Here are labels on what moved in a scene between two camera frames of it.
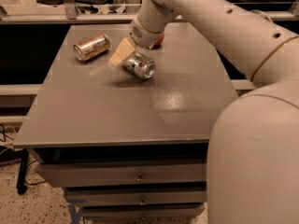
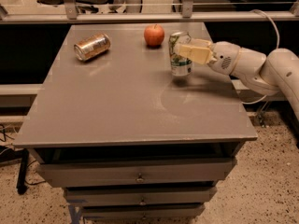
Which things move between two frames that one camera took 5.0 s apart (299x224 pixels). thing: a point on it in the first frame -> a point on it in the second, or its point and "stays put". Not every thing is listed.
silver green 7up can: x=141 y=65 -> x=179 y=66
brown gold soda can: x=91 y=47 stays put
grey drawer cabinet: x=126 y=129 stays put
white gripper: x=144 y=35 -> x=223 y=58
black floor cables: x=9 y=154 stays put
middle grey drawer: x=135 y=196 stays put
